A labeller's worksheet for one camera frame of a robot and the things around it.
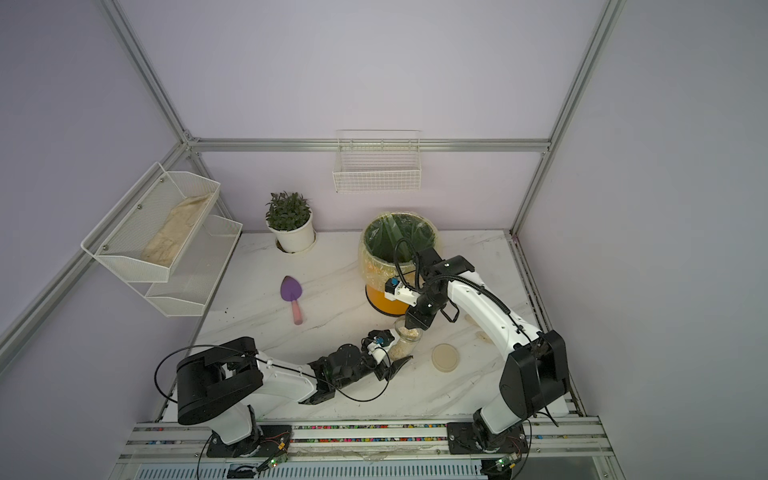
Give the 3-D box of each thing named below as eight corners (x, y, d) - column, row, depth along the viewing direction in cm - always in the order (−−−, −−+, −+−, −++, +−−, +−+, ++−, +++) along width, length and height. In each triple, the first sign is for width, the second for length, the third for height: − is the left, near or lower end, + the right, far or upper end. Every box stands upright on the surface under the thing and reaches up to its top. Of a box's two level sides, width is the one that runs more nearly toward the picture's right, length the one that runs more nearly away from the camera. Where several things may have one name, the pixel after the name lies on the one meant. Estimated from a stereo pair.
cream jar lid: (432, 372, 87) (433, 370, 85) (430, 346, 92) (431, 343, 91) (459, 372, 87) (460, 370, 85) (455, 346, 92) (456, 343, 91)
